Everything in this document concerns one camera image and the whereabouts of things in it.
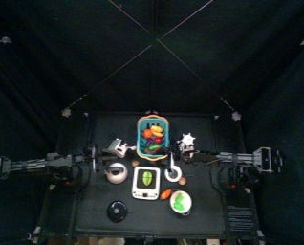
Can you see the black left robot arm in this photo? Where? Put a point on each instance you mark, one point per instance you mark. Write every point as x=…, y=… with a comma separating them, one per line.
x=31, y=164

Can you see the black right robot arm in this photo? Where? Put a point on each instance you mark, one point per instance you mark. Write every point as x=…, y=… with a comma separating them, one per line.
x=244, y=158

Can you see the white toy knife block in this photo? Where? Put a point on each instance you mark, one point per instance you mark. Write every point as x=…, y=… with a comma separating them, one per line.
x=118, y=147

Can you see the silver toy kettle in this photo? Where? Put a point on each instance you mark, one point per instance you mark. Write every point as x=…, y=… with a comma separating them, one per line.
x=116, y=173

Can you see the white toy utensil rack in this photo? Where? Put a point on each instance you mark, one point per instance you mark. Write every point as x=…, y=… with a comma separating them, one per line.
x=188, y=139

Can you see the small brown toy food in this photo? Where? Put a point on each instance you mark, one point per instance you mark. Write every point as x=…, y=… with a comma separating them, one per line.
x=135, y=163

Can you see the brown toy egg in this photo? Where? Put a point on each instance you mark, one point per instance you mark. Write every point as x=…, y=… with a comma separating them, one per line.
x=182, y=181

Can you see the red toy vegetable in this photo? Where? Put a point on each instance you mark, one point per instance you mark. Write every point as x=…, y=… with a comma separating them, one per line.
x=158, y=139

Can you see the teal basket orange rim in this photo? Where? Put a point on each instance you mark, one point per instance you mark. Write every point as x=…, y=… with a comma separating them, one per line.
x=139, y=140

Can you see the purple toy vegetable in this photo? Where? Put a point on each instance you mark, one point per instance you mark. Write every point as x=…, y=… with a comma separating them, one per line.
x=150, y=142

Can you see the green toy leaf vegetable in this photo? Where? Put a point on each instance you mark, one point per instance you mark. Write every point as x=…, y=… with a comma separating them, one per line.
x=147, y=178

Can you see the yellow toy fruit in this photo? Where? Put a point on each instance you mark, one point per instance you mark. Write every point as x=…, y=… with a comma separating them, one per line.
x=158, y=129

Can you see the orange toy carrot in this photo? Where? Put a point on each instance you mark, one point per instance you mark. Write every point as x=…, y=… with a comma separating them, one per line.
x=166, y=194

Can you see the orange toy fruit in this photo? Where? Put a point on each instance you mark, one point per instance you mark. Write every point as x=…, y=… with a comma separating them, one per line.
x=147, y=133

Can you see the green toy lettuce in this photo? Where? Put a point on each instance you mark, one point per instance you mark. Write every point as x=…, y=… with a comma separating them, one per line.
x=179, y=201

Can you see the white toy pot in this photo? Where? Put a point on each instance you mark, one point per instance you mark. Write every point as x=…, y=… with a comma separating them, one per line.
x=187, y=204

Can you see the white toy kitchen scale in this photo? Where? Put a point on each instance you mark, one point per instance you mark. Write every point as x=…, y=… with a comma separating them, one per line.
x=146, y=194

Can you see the black round lid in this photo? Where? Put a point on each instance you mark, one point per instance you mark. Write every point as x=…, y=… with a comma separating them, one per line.
x=116, y=211

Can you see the white text label sticker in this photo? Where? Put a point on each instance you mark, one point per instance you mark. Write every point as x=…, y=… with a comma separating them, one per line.
x=239, y=217

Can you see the black cloth backdrop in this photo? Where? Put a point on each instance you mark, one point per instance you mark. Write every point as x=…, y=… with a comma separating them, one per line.
x=74, y=63

